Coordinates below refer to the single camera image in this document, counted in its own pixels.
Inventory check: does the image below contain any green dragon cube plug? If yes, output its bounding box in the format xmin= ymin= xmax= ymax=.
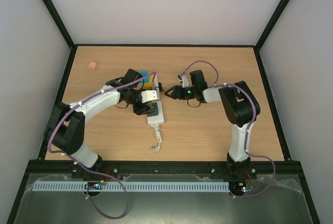
xmin=147 ymin=103 xmax=159 ymax=117

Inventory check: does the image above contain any white power strip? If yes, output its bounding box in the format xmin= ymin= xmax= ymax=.
xmin=147 ymin=76 xmax=164 ymax=126

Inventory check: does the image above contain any pink cube plug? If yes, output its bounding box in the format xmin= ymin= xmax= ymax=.
xmin=87 ymin=61 xmax=98 ymax=70

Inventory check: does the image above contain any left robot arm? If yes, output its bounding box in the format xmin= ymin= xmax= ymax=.
xmin=44 ymin=69 xmax=156 ymax=173

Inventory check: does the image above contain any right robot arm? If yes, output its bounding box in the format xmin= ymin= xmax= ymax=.
xmin=164 ymin=70 xmax=261 ymax=178

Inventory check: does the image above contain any yellow cube plug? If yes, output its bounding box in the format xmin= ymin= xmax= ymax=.
xmin=143 ymin=75 xmax=154 ymax=90

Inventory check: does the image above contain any blue cube plug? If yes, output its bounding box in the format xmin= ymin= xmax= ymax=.
xmin=139 ymin=71 xmax=150 ymax=83

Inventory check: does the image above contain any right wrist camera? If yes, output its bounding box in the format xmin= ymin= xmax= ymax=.
xmin=177 ymin=74 xmax=189 ymax=88

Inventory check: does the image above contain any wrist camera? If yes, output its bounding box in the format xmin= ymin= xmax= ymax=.
xmin=140 ymin=90 xmax=160 ymax=103
xmin=177 ymin=74 xmax=189 ymax=88

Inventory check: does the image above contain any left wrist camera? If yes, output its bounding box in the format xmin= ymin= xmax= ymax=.
xmin=140 ymin=90 xmax=160 ymax=103

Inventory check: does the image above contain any white coiled power cord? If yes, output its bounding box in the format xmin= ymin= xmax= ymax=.
xmin=149 ymin=123 xmax=163 ymax=153

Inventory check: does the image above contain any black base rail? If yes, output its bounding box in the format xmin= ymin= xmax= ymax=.
xmin=70 ymin=160 xmax=258 ymax=183

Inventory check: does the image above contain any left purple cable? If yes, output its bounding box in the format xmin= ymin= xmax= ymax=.
xmin=47 ymin=71 xmax=157 ymax=219

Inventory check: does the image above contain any light blue slotted cable duct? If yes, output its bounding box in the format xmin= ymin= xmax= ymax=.
xmin=32 ymin=181 xmax=229 ymax=193

